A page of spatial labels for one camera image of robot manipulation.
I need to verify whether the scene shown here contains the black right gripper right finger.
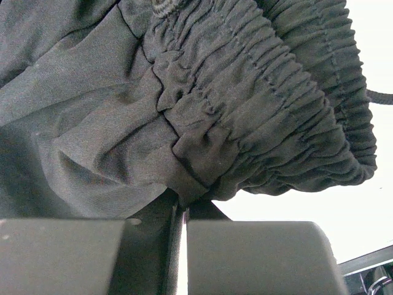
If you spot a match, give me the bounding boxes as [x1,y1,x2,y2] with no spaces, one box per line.
[185,200,230,221]

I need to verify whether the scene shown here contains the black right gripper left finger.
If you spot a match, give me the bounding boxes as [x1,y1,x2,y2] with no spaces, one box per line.
[108,193,183,294]

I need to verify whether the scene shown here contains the black trousers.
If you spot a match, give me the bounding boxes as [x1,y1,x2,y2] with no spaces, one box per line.
[1,1,377,218]

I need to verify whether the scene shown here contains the aluminium front rail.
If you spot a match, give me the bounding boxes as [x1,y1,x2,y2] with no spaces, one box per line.
[338,245,393,277]

